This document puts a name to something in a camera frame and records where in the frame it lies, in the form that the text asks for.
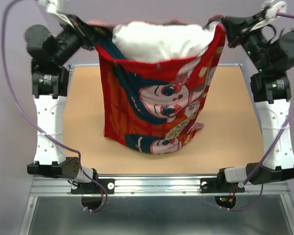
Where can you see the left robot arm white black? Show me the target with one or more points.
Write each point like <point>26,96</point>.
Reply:
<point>50,84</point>

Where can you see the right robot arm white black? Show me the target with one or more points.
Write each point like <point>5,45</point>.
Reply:
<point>271,92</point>

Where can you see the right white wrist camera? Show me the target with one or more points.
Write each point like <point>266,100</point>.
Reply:
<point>268,14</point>

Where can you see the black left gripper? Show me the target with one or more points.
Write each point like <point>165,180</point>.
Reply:
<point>90,35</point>

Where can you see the aluminium frame rail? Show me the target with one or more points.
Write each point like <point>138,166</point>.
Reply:
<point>159,194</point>

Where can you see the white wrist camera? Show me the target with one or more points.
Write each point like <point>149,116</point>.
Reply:
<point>268,14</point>
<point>55,8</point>

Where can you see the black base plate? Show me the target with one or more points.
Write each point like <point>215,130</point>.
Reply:
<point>213,185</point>
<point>92,188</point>

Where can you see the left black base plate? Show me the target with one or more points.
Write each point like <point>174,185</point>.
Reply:
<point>92,188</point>

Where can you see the pink pillowcase with dark print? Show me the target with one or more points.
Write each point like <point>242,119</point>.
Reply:
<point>153,107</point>

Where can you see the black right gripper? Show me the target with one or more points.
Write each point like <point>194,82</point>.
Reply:
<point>237,28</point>

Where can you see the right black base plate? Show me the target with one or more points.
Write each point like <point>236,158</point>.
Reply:
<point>213,185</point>

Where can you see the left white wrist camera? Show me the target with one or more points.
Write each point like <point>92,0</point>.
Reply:
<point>55,8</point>

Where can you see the white pillow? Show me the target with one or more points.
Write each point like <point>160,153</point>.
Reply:
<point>151,43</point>

